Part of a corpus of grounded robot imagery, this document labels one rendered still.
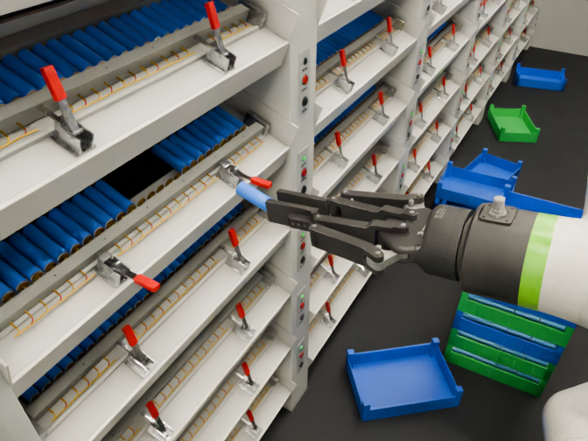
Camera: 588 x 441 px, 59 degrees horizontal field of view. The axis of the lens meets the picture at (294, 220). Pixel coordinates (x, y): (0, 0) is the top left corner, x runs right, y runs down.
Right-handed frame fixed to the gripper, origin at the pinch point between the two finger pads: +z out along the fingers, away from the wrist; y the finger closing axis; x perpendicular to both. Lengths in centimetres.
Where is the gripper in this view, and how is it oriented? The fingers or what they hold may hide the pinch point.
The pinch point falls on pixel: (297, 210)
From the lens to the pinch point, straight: 62.4
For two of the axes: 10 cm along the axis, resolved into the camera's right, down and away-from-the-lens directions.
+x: 1.3, 8.3, 5.5
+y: -5.1, 5.3, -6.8
